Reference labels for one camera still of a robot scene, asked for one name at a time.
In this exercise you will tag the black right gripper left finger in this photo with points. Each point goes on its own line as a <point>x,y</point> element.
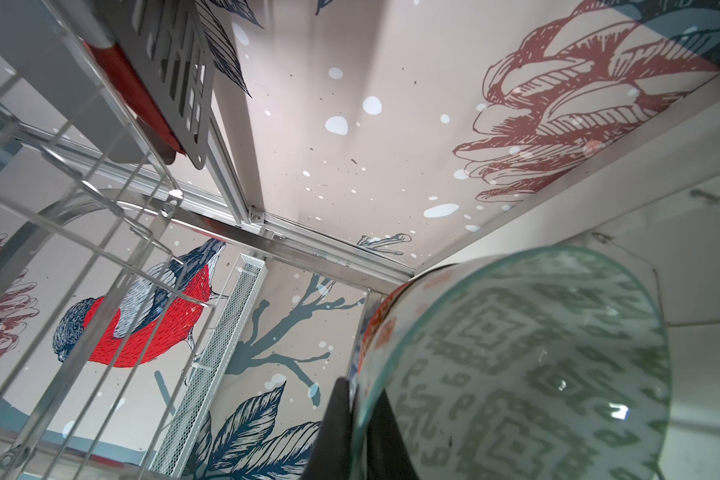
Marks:
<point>330,458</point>

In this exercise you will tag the white mesh wall shelf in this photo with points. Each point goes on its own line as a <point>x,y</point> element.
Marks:
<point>178,439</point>

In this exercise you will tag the red cassava chips bag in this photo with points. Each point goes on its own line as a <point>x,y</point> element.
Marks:
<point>123,77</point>

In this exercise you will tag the dark red pattern bowl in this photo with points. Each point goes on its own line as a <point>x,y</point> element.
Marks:
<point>375,310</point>

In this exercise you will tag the green pattern bowl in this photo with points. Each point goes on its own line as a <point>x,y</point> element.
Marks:
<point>550,363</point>

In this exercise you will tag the aluminium horizontal frame bar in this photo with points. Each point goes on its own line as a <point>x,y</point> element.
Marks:
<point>281,239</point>

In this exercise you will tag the steel two-tier dish rack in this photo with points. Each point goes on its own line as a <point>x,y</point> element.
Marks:
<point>430,132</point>

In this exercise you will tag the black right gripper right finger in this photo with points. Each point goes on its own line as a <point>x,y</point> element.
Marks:
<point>387,456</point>

